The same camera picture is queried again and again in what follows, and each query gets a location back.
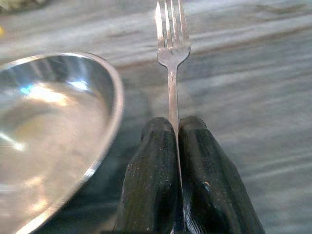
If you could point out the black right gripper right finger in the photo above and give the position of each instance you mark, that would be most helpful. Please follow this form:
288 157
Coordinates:
214 185

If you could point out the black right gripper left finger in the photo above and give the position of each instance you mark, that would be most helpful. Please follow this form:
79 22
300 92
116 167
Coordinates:
151 178

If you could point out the silver metal fork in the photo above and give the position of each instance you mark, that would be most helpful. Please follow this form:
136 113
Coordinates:
173 58

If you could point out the round steel plate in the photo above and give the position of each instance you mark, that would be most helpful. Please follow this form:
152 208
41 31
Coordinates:
48 136

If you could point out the pale crumpled cloth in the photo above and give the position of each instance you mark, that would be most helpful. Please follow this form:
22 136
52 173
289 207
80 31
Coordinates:
17 3

